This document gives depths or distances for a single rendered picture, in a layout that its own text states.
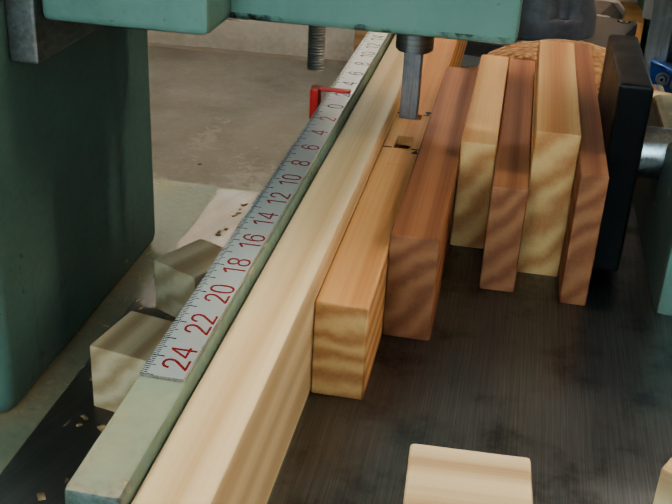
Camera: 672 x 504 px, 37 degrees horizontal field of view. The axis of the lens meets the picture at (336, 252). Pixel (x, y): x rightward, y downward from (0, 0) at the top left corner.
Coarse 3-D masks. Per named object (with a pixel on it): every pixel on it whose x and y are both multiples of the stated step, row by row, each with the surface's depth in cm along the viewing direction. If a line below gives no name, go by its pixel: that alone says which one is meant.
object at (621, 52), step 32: (608, 64) 48; (640, 64) 45; (608, 96) 46; (640, 96) 43; (608, 128) 45; (640, 128) 43; (608, 160) 44; (640, 160) 47; (608, 192) 45; (608, 224) 45; (608, 256) 46
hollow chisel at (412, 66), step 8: (408, 56) 50; (416, 56) 50; (408, 64) 50; (416, 64) 50; (408, 72) 50; (416, 72) 50; (408, 80) 50; (416, 80) 50; (408, 88) 50; (416, 88) 50; (408, 96) 51; (416, 96) 50; (400, 104) 51; (408, 104) 51; (416, 104) 51; (400, 112) 51; (408, 112) 51; (416, 112) 51
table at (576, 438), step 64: (448, 256) 48; (640, 256) 49; (448, 320) 43; (512, 320) 43; (576, 320) 43; (640, 320) 44; (384, 384) 38; (448, 384) 38; (512, 384) 39; (576, 384) 39; (640, 384) 39; (320, 448) 35; (384, 448) 35; (512, 448) 35; (576, 448) 35; (640, 448) 35
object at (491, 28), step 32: (256, 0) 47; (288, 0) 46; (320, 0) 46; (352, 0) 46; (384, 0) 46; (416, 0) 45; (448, 0) 45; (480, 0) 45; (512, 0) 45; (384, 32) 47; (416, 32) 46; (448, 32) 46; (480, 32) 45; (512, 32) 45
